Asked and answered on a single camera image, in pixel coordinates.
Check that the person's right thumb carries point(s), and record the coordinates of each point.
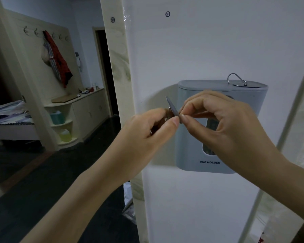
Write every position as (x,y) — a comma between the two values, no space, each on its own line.
(196,129)

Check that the person's right hand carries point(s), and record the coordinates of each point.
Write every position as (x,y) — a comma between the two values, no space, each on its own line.
(230,134)

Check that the teal container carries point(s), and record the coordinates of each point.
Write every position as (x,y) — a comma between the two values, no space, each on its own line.
(57,117)

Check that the white wall intercom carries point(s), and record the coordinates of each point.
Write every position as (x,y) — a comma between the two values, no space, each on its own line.
(78,61)

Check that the person's right middle finger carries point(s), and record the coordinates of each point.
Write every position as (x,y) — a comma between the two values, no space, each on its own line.
(207,94)

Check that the clear plastic bag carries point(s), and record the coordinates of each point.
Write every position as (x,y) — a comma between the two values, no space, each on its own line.
(129,202)

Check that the yellow-green bottle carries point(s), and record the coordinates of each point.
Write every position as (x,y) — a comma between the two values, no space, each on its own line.
(65,136)

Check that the red hanging jacket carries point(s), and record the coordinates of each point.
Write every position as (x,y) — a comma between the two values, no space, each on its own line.
(59,59)

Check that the person's left hand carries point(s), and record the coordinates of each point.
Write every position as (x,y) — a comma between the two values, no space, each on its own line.
(139,146)

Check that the cream sideboard cabinet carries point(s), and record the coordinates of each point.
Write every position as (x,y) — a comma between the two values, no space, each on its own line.
(90,111)

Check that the beige hanging bag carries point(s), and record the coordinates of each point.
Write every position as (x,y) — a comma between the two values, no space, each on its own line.
(45,56)

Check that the grey wall cup dispenser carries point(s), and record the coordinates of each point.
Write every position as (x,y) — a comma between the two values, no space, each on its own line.
(192,149)

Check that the wooden board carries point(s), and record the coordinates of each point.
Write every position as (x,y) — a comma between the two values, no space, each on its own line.
(65,98)

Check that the row of metal coat hooks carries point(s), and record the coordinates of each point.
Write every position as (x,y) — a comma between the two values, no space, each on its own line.
(36,31)

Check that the small grey metal tool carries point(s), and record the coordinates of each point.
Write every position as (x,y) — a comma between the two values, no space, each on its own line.
(172,107)

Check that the person's right forearm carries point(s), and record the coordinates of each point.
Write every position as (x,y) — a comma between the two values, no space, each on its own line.
(286,182)

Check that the white door frame bar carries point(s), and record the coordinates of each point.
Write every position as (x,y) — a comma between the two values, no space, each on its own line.
(276,149)

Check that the person's left forearm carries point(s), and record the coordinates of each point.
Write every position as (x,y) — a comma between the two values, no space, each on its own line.
(83,202)

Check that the bed with patterned bedding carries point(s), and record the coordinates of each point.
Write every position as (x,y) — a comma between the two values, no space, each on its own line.
(11,118)

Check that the person's left thumb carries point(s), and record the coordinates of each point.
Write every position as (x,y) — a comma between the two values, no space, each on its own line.
(166,126)

